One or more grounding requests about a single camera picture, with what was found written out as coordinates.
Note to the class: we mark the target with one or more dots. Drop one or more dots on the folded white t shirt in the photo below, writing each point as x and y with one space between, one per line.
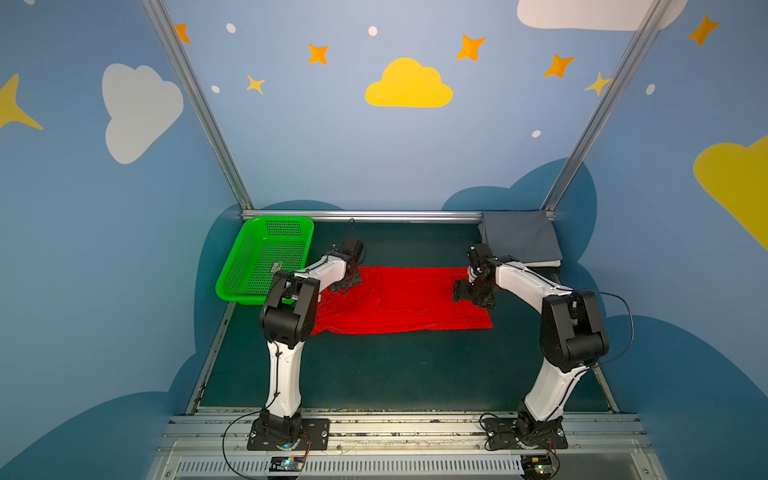
544 264

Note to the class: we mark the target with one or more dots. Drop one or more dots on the left green circuit board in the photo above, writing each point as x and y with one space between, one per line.
286 465

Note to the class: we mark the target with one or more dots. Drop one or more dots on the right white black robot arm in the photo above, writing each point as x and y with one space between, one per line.
572 339

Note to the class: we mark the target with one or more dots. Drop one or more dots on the aluminium mounting rail bench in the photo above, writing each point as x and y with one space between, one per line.
403 445

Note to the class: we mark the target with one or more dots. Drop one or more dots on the rear aluminium frame bar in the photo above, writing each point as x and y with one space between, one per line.
380 216

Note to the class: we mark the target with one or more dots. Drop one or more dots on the green plastic mesh basket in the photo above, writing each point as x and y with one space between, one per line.
245 277

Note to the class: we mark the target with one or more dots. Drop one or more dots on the green circuit board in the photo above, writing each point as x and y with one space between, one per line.
537 467
286 465

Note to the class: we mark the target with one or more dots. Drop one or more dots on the folded grey t shirt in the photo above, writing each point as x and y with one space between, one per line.
527 237

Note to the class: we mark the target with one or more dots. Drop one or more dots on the red t shirt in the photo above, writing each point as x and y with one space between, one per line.
393 300

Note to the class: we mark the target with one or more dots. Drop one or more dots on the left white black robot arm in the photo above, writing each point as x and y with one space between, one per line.
288 319

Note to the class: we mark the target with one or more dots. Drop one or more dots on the aluminium frame post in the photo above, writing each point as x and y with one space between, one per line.
162 22
640 44

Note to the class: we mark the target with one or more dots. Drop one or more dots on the right green circuit board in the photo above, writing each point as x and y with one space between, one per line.
537 467

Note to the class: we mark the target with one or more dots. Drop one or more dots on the right aluminium frame post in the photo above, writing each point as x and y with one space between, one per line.
640 44

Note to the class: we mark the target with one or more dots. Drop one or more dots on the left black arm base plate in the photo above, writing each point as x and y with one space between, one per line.
314 433

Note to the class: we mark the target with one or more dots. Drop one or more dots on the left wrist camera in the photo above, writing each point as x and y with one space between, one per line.
351 247

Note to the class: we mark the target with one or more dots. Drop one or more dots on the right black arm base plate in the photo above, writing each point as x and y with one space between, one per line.
506 433

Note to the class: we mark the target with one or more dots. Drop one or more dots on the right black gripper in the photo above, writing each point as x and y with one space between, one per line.
471 291

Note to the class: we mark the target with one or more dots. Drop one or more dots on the left aluminium frame post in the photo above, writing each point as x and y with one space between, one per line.
162 22

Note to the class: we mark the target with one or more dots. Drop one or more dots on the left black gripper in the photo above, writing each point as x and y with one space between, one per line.
348 279

